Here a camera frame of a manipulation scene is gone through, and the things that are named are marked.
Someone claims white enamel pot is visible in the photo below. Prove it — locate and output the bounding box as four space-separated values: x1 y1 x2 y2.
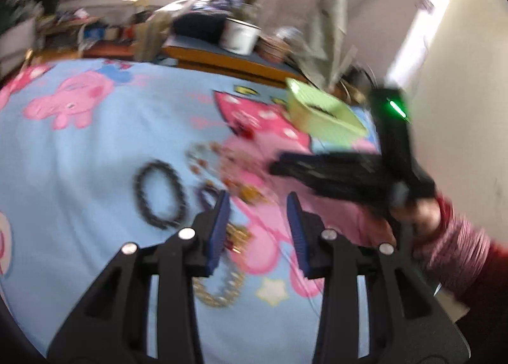
220 18 262 55

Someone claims black bag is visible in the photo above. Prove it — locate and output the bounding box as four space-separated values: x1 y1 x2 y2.
172 11 231 44

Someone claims person's right hand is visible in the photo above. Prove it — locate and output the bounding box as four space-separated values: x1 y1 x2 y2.
391 197 442 257

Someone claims blue cartoon printed blanket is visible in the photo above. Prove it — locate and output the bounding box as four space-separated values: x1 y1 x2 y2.
0 58 398 364

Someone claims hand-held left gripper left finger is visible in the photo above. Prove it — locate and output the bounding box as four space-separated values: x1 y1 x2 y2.
48 190 231 364

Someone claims small wicker basket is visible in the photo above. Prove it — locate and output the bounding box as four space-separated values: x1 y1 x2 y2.
258 35 297 64

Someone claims wooden desk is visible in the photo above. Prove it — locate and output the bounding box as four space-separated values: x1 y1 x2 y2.
162 35 311 84

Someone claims clear plastic bag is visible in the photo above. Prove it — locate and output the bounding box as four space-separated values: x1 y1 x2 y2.
277 27 303 43

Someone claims brown bead necklace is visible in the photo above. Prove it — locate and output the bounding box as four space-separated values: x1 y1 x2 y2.
186 142 274 203

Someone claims purple bead bracelet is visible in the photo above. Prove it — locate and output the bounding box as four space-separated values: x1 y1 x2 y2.
194 185 224 215

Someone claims black bead bracelet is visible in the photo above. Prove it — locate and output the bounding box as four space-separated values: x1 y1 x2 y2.
134 160 187 230

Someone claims green plastic basket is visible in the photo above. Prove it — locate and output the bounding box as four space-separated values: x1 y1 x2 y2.
286 78 368 147

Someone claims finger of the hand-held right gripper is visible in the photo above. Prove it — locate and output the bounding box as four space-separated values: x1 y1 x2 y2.
270 162 398 214
279 151 384 170

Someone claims grey hanging cloth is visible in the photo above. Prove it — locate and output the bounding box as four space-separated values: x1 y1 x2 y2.
254 0 351 88

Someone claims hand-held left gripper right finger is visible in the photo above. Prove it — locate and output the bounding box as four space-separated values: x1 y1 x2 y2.
286 191 471 364

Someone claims gold chain necklace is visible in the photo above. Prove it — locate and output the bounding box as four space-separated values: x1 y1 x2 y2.
192 225 253 308

